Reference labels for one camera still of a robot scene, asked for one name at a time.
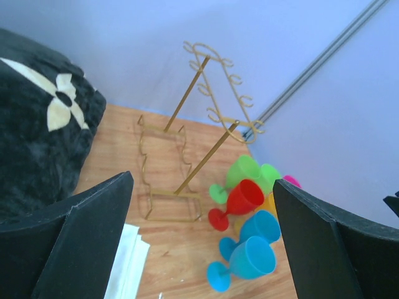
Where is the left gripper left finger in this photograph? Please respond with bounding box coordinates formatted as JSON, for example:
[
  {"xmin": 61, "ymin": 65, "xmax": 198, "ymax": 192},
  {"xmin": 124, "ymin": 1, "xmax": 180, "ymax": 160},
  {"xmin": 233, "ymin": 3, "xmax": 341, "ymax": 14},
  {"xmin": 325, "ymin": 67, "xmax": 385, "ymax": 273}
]
[{"xmin": 1, "ymin": 171, "xmax": 134, "ymax": 298}]

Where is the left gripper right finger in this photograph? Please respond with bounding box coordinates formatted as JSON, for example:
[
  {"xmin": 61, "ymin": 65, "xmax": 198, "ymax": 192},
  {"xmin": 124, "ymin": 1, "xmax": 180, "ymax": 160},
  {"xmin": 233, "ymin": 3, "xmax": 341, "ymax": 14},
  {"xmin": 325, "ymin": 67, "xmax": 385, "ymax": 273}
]
[{"xmin": 273, "ymin": 179, "xmax": 398, "ymax": 298}]

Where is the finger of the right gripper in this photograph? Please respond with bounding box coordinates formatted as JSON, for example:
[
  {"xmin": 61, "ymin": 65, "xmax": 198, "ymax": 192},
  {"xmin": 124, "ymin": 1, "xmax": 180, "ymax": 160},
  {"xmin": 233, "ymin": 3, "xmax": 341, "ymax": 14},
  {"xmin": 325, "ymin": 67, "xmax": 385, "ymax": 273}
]
[{"xmin": 383, "ymin": 191, "xmax": 399, "ymax": 217}]

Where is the blue wine glass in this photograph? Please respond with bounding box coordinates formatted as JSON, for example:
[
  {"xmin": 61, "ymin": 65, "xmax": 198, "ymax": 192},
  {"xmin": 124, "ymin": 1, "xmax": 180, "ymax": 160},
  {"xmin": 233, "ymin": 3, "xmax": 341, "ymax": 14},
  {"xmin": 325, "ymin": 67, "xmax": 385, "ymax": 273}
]
[
  {"xmin": 219, "ymin": 210, "xmax": 281, "ymax": 261},
  {"xmin": 206, "ymin": 236, "xmax": 277, "ymax": 292}
]

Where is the yellow wine glass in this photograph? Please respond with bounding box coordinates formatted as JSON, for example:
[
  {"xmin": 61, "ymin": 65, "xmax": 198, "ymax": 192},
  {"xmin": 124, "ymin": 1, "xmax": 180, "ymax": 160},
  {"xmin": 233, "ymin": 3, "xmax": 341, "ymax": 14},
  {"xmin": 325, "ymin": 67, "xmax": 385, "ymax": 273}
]
[
  {"xmin": 255, "ymin": 192, "xmax": 278, "ymax": 219},
  {"xmin": 233, "ymin": 217, "xmax": 246, "ymax": 236}
]

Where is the magenta wine glass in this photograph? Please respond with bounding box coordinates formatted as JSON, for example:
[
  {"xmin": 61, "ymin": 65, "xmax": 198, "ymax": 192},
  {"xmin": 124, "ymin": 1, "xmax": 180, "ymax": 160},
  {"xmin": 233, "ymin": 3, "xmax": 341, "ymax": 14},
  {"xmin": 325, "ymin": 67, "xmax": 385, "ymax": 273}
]
[{"xmin": 283, "ymin": 175, "xmax": 302, "ymax": 188}]

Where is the red wine glass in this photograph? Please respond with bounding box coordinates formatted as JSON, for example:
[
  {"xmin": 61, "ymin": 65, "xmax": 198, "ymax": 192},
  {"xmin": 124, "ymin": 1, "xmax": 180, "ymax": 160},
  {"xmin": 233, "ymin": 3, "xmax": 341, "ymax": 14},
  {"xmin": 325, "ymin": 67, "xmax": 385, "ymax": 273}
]
[{"xmin": 208, "ymin": 179, "xmax": 265, "ymax": 232}]

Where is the green wine glass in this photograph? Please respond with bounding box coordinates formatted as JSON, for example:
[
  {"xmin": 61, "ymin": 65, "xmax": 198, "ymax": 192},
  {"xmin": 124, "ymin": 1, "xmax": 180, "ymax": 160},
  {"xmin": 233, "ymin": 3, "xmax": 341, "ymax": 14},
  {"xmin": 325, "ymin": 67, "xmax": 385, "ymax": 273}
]
[
  {"xmin": 209, "ymin": 154, "xmax": 261, "ymax": 204},
  {"xmin": 256, "ymin": 163, "xmax": 282, "ymax": 196}
]

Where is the folded white cloth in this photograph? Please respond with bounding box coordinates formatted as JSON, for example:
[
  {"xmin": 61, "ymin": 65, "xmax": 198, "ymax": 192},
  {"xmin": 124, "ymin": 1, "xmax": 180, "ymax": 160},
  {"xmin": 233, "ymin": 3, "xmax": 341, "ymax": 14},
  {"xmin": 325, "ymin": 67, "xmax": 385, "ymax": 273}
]
[{"xmin": 104, "ymin": 224, "xmax": 150, "ymax": 299}]

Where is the black floral plush pillow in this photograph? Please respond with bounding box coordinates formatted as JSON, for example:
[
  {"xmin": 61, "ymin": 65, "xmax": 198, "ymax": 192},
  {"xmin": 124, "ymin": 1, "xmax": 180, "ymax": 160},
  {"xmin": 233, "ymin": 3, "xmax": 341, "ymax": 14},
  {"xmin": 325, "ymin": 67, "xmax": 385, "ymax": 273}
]
[{"xmin": 1, "ymin": 29, "xmax": 107, "ymax": 223}]

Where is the gold wire glass rack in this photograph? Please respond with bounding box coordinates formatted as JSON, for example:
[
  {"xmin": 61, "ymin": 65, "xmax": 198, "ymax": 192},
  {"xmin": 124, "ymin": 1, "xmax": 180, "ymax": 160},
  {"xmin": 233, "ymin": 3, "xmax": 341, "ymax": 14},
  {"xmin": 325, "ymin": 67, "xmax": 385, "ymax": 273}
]
[{"xmin": 137, "ymin": 41, "xmax": 262, "ymax": 222}]

